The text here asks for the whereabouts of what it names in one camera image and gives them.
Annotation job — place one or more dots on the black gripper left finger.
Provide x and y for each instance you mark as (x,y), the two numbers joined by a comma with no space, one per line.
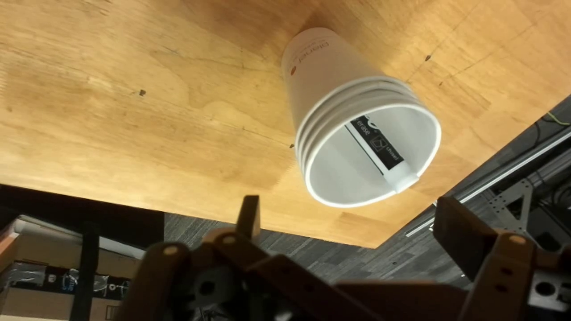
(178,287)

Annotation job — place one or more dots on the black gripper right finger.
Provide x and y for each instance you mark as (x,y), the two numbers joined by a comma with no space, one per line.
(510,274)

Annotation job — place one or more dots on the black dry erase marker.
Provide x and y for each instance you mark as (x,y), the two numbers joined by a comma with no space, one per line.
(380,146)

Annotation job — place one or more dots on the white disposable cup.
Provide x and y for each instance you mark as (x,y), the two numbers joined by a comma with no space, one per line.
(321,65)
(362,94)
(339,172)

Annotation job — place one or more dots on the aluminium frame rail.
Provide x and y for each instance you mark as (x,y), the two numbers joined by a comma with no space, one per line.
(505,172)

